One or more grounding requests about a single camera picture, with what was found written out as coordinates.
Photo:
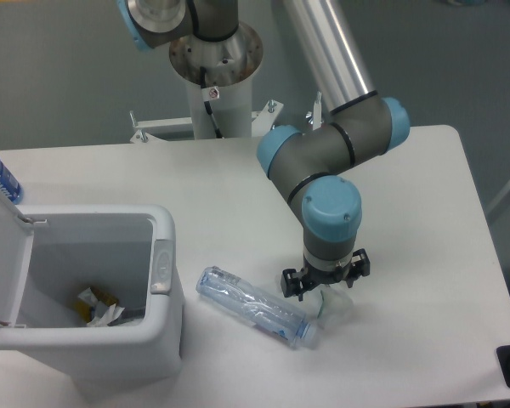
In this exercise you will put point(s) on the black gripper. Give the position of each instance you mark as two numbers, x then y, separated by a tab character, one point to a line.
294	283

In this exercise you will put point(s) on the white wrapper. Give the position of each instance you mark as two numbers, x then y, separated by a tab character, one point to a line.
334	306

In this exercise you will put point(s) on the crushed clear plastic bottle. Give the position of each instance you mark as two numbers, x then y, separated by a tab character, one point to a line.
273	314

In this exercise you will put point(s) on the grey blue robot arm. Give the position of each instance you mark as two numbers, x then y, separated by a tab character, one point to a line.
305	167

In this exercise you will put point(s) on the yellow white trash in bin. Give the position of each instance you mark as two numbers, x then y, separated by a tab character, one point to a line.
98	308

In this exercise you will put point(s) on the white plastic trash can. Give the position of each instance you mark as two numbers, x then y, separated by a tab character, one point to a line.
50	253

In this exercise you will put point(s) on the blue labelled bottle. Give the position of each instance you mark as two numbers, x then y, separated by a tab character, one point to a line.
9	185

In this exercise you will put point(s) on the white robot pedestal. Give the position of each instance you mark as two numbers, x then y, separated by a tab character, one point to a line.
218	79

